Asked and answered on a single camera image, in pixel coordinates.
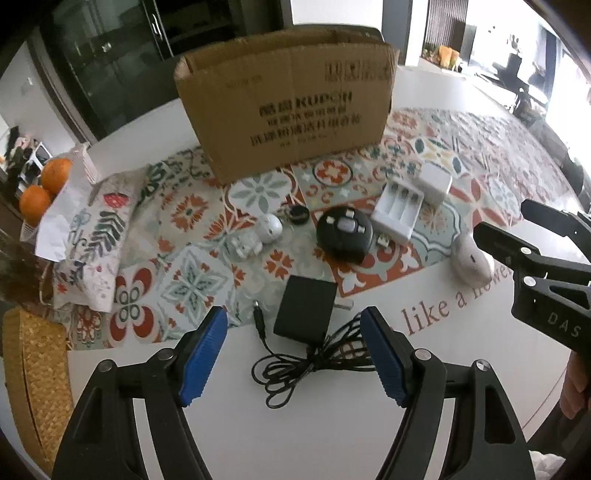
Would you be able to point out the patterned tile tablecloth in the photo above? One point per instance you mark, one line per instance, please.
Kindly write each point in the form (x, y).
(194, 277)

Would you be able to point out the small white robot toy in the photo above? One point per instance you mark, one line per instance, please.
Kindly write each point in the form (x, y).
(269, 227)

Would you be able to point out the orange ornament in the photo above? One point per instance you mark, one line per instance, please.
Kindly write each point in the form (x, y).
(447, 55)

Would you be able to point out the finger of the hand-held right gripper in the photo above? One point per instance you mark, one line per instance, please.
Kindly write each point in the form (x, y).
(554, 218)
(501, 244)

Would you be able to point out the floral printed cloth bag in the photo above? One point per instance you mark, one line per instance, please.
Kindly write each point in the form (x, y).
(101, 221)

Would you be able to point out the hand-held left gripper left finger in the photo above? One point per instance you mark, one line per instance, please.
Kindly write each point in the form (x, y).
(203, 360)

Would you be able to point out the person's right forearm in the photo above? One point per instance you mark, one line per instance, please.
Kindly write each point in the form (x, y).
(577, 383)

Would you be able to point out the small usb plug piece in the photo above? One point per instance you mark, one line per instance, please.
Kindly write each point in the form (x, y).
(382, 240)

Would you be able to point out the dark framed glass sliding door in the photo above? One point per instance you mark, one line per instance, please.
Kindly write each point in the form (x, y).
(115, 55)

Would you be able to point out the orange fruit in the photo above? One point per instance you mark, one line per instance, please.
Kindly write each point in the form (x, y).
(34, 203)
(56, 174)

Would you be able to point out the white battery charger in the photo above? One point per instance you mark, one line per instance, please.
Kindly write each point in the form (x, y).
(397, 212)

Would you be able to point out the vase of dried red flowers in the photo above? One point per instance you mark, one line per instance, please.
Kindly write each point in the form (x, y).
(23, 267)

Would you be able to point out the small black round cap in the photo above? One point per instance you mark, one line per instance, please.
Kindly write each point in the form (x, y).
(298, 215)

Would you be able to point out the brown cardboard box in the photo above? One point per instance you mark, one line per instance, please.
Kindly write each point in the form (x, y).
(286, 115)

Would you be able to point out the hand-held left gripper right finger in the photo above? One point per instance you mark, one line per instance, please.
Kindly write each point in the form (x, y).
(385, 364)

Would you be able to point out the white oval case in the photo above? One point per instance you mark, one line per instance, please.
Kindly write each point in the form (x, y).
(471, 261)

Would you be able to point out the white shoe rack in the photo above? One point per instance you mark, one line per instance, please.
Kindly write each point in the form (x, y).
(32, 157)

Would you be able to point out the white square plug adapter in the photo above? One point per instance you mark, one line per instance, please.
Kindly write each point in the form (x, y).
(434, 184)

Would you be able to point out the white ribbed fruit basket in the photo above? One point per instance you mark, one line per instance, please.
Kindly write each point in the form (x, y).
(87, 164)

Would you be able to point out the woven yellow basket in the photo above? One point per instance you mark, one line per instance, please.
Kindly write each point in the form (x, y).
(32, 369)

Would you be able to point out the black round device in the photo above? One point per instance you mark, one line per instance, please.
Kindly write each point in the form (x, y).
(344, 240)

